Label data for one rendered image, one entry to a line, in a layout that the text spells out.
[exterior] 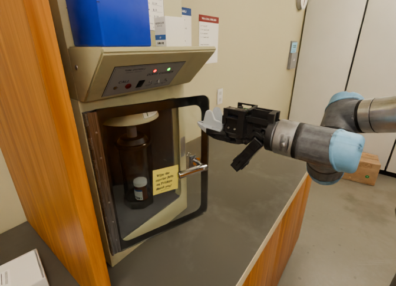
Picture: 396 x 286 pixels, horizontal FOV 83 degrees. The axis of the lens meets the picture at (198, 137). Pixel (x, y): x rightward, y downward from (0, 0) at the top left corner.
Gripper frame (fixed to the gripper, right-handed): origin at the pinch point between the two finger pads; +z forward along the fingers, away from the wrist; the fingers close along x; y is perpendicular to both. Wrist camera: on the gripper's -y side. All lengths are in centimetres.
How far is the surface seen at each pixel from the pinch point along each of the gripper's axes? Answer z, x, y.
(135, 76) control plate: 4.6, 16.6, 14.2
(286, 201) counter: -18, -33, -37
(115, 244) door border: 10.0, 24.5, -28.5
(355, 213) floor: -50, -185, -131
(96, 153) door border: 10.1, 24.8, -1.5
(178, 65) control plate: 2.9, 5.3, 15.9
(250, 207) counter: -8.2, -20.6, -37.1
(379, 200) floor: -68, -224, -131
